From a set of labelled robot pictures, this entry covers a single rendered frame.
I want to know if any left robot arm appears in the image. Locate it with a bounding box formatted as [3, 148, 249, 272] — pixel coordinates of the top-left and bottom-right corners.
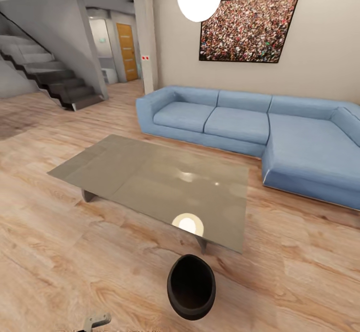
[78, 312, 112, 332]

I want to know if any cauldron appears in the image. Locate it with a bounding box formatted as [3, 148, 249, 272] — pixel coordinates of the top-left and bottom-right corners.
[167, 254, 216, 321]

